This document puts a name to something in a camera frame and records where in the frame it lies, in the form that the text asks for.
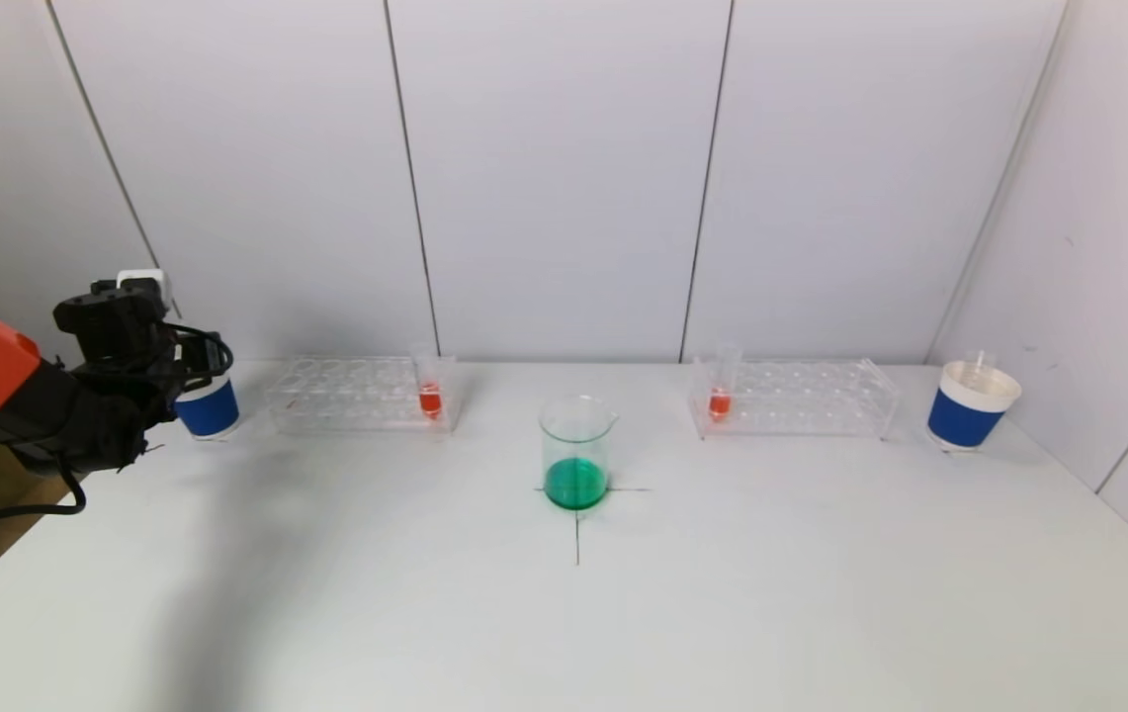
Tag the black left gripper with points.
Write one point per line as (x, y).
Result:
(124, 326)

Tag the white paper cup blue sleeve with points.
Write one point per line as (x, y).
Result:
(210, 415)
(961, 420)

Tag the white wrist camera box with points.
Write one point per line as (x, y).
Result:
(143, 277)

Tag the test tube with red pigment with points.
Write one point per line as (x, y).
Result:
(430, 401)
(719, 403)

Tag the test tube with yellow pigment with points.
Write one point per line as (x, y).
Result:
(979, 364)

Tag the clear glass beaker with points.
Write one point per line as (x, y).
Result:
(575, 485)

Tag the clear acrylic test tube rack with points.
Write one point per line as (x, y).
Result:
(791, 400)
(366, 396)

